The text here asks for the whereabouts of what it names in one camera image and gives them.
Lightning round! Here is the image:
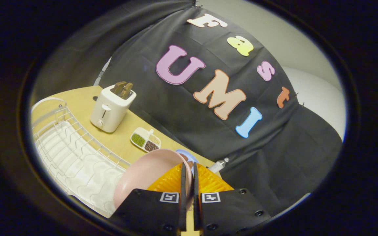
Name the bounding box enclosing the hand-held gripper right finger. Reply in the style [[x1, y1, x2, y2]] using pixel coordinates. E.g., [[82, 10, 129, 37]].
[[193, 162, 271, 235]]

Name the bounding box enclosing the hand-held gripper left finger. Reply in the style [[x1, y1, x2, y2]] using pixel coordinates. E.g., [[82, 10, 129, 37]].
[[110, 163, 187, 235]]

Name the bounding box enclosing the pink plate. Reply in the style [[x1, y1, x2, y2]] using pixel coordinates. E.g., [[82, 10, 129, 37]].
[[113, 149, 193, 210]]

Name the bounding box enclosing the white wire dish rack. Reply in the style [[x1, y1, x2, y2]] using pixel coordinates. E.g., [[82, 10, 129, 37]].
[[31, 97, 132, 218]]

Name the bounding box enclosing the white divided grain dish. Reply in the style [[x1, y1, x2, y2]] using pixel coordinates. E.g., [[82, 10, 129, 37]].
[[130, 127, 161, 152]]

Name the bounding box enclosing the clear plastic bottle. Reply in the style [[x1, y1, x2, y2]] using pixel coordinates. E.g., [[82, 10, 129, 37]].
[[208, 158, 230, 173]]

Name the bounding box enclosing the blue bowl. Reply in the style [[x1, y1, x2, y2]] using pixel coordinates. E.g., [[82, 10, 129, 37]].
[[176, 149, 199, 176]]

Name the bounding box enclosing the black backdrop cloth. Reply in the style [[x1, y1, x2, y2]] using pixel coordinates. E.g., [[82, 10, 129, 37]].
[[99, 6, 343, 217]]

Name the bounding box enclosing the white toaster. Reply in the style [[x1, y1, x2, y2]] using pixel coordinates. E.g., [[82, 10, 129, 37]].
[[90, 85, 137, 133]]

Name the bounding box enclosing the brown toast slice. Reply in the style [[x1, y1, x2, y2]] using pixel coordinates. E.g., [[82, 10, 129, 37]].
[[121, 82, 134, 100], [113, 81, 127, 96]]

